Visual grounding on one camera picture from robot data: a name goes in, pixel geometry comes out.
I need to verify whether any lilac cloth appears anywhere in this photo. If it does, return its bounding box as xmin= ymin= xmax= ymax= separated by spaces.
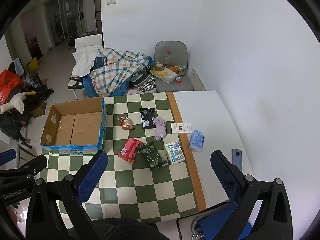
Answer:
xmin=153 ymin=117 xmax=167 ymax=142

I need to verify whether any pink cloth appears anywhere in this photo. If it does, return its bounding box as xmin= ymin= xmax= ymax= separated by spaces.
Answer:
xmin=126 ymin=88 xmax=155 ymax=95

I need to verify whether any cardboard box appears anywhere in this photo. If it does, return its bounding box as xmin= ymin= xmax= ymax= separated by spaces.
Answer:
xmin=40 ymin=97 xmax=108 ymax=155

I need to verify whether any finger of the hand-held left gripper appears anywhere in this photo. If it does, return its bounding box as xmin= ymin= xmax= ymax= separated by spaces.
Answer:
xmin=0 ymin=149 xmax=17 ymax=167
xmin=0 ymin=154 xmax=48 ymax=178

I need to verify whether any white cloth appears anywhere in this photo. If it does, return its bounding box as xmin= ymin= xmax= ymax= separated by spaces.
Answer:
xmin=71 ymin=45 xmax=104 ymax=78

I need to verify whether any glass sliding door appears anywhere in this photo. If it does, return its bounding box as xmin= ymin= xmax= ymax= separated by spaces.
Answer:
xmin=44 ymin=0 xmax=84 ymax=48

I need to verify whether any small white box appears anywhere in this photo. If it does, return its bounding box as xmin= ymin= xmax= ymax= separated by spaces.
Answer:
xmin=171 ymin=122 xmax=193 ymax=134

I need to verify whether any light blue cloth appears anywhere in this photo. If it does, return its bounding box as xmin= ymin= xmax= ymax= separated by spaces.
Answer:
xmin=12 ymin=58 xmax=24 ymax=75

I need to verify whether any striped black white bag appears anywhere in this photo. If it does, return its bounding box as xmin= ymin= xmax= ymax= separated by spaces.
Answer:
xmin=130 ymin=71 xmax=157 ymax=92

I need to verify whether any green white checkered mat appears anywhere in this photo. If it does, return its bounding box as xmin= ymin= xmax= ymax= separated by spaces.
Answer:
xmin=41 ymin=92 xmax=207 ymax=223

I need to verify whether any blue chair seat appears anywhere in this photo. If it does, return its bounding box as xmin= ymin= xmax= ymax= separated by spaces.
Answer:
xmin=191 ymin=201 xmax=253 ymax=240

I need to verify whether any white blue carton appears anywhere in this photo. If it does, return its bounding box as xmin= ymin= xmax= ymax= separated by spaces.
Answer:
xmin=164 ymin=140 xmax=186 ymax=165

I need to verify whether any blue tissue packet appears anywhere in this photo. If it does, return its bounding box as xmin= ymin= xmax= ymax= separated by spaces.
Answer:
xmin=188 ymin=129 xmax=205 ymax=153

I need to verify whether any grey padded chair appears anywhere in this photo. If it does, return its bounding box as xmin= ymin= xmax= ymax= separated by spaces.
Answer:
xmin=154 ymin=41 xmax=195 ymax=92

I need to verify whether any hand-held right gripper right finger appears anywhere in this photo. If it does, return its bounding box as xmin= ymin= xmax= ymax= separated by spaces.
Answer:
xmin=210 ymin=150 xmax=293 ymax=240

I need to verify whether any red snack packet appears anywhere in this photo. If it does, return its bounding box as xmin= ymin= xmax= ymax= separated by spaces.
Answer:
xmin=117 ymin=137 xmax=145 ymax=164

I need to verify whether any red plastic bag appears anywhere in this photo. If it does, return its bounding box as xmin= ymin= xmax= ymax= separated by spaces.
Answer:
xmin=0 ymin=70 xmax=23 ymax=105

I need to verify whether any orange snack packet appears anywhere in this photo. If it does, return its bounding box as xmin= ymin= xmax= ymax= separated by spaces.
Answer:
xmin=117 ymin=116 xmax=135 ymax=130

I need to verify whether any clear plastic bottle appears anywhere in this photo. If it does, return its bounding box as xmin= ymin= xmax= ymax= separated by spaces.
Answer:
xmin=164 ymin=50 xmax=173 ymax=68

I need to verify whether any metal key ring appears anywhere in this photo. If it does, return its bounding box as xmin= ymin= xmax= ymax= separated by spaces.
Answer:
xmin=191 ymin=220 xmax=203 ymax=240

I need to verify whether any white chair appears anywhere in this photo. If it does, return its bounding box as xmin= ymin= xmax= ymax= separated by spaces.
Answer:
xmin=68 ymin=34 xmax=104 ymax=99

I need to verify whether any green black snack packet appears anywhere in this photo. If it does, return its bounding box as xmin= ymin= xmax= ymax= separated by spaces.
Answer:
xmin=137 ymin=142 xmax=168 ymax=172

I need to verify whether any plaid blanket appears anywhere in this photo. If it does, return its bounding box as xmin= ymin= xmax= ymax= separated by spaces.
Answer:
xmin=82 ymin=47 xmax=156 ymax=97

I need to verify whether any black stroller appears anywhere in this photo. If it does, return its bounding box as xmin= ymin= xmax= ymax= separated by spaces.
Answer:
xmin=0 ymin=84 xmax=54 ymax=148

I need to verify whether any small brown carton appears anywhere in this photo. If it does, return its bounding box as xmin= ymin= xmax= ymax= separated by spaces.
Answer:
xmin=31 ymin=100 xmax=47 ymax=117

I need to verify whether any white board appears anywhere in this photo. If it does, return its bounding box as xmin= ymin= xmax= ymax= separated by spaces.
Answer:
xmin=191 ymin=68 xmax=207 ymax=91

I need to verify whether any grey blue phone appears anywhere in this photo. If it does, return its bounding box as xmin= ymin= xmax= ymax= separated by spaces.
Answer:
xmin=231 ymin=149 xmax=243 ymax=172

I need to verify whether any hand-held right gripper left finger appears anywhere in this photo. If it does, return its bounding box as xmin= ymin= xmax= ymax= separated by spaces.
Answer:
xmin=25 ymin=149 xmax=109 ymax=240

